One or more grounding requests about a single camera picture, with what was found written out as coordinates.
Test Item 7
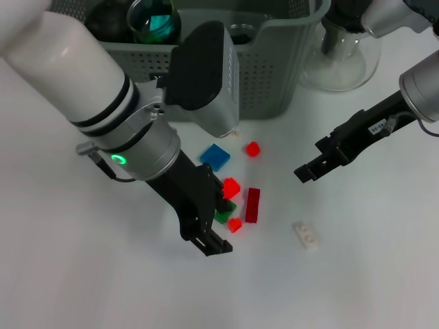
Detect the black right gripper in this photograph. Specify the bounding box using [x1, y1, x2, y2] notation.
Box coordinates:
[294, 90, 418, 184]

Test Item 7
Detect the white two-stud plate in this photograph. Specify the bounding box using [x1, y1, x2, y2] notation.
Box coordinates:
[293, 221, 320, 253]

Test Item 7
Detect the right gripper cable with plug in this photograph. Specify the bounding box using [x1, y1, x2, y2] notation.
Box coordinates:
[383, 114, 439, 138]

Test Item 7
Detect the glass carafe with black lid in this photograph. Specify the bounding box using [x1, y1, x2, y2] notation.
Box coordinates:
[298, 6, 382, 93]

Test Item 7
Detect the dark red long brick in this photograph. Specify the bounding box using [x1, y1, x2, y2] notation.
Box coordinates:
[245, 187, 261, 223]

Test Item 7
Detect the gripper cable with plug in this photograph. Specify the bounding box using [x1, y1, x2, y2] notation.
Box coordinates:
[75, 142, 138, 182]
[383, 114, 439, 138]

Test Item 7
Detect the glass teacup with black sleeve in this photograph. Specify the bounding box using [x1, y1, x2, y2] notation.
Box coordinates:
[126, 0, 182, 45]
[228, 23, 257, 45]

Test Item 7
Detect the blue square building plate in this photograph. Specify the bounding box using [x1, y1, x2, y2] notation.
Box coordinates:
[200, 143, 231, 172]

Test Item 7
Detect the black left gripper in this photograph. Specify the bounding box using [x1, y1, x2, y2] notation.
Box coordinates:
[145, 150, 234, 258]

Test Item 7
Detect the left gripper cable with plug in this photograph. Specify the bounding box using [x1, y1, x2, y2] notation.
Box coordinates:
[75, 142, 138, 182]

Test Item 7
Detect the teal square building plate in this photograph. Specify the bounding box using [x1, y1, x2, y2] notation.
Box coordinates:
[147, 15, 173, 42]

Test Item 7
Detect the red-orange sloped brick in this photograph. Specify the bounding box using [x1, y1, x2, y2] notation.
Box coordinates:
[222, 177, 242, 199]

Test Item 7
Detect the black ceramic teapot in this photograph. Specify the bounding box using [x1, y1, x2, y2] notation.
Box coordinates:
[84, 1, 133, 42]

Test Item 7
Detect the grey-green perforated storage bin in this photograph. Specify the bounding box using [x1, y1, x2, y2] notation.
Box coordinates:
[51, 0, 332, 123]

